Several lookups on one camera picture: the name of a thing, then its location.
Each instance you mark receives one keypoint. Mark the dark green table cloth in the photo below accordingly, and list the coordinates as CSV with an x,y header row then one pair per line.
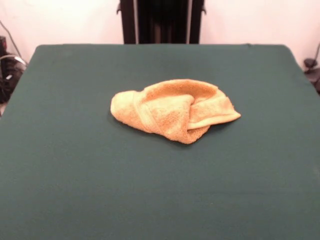
x,y
75,175

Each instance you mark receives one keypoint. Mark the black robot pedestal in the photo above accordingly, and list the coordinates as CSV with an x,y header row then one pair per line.
x,y
162,25

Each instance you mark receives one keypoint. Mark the yellow terry towel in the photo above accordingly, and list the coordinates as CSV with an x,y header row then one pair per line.
x,y
162,115

